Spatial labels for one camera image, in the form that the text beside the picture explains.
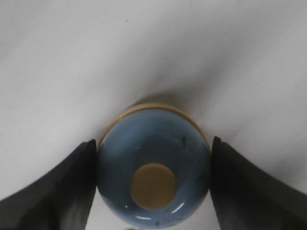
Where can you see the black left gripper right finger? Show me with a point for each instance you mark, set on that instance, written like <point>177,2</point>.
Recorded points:
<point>247,198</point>

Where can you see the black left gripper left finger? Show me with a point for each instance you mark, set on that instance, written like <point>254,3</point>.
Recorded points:
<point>59,200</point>

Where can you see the blue call bell cream base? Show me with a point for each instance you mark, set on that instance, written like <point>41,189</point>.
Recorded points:
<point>153,166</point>

